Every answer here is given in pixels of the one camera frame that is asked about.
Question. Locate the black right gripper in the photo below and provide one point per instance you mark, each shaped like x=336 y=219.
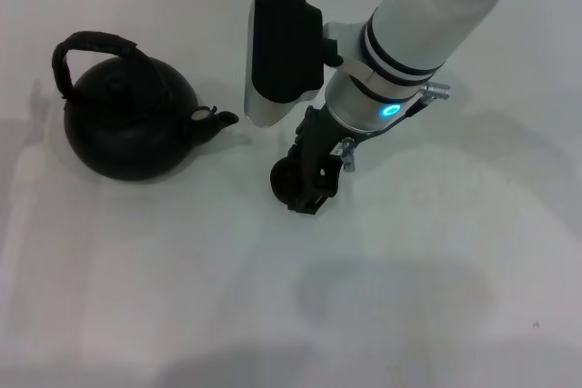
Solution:
x=320 y=142

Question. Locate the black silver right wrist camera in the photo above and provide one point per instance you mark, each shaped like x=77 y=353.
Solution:
x=284 y=42

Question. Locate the small dark teacup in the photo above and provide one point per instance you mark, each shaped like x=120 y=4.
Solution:
x=284 y=181

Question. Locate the silver right wrist connector plug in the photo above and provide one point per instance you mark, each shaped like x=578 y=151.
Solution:
x=436 y=91

